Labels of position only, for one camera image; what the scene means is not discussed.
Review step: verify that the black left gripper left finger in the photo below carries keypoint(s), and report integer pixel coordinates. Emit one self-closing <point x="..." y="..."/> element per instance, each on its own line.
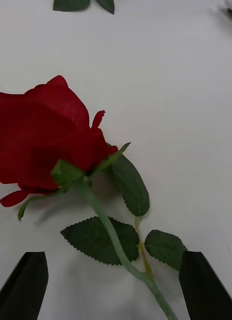
<point x="21" y="290"/>

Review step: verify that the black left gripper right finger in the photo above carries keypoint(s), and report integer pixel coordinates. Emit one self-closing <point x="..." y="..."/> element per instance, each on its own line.
<point x="206" y="290"/>

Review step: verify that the red rose with stem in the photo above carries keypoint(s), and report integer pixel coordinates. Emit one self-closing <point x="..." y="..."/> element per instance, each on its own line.
<point x="46" y="137"/>

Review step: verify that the loose green leaf twig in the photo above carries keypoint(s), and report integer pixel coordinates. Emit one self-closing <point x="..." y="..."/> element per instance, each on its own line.
<point x="71" y="5"/>

